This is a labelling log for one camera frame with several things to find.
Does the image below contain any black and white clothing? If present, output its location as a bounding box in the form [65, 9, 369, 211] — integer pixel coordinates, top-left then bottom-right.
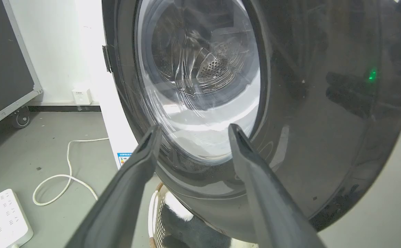
[160, 200, 233, 248]

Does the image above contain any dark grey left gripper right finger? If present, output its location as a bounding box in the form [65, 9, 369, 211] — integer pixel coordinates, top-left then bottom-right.
[228, 124, 326, 248]

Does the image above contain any white wall socket box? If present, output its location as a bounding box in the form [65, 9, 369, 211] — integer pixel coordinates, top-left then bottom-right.
[72, 88, 93, 105]

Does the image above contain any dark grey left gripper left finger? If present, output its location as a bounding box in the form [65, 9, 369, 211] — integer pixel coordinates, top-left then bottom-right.
[65, 125, 162, 248]

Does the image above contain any white power cable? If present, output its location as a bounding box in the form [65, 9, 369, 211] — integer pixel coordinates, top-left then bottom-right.
[32, 137, 109, 206]

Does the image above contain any white washing machine body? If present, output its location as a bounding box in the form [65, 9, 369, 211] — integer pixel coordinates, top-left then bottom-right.
[83, 0, 139, 170]

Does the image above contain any white woven laundry basket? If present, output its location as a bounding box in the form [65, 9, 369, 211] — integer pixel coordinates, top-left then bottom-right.
[148, 183, 258, 248]

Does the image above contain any white power strip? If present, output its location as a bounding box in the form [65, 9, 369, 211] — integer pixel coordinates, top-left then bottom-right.
[0, 189, 34, 248]

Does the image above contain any black flight case with wheels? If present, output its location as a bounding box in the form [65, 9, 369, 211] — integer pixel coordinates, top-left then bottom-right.
[0, 0, 43, 135]

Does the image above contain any dark round washing machine door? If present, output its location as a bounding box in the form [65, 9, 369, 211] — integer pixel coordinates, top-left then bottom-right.
[102, 0, 401, 243]

